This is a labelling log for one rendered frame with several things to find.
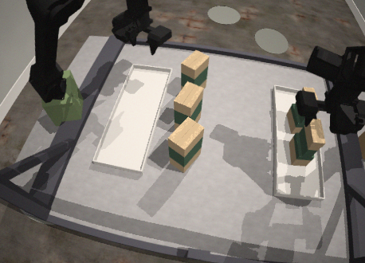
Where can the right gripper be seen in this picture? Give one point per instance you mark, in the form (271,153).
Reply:
(308,105)

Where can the white long shallow tray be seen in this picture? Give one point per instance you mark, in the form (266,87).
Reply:
(125,141)
(303,182)

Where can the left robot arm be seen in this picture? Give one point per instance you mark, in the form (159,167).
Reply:
(48,17)

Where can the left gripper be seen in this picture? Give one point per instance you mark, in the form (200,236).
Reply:
(156,37)

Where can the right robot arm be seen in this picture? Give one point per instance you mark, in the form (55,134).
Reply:
(333,67)

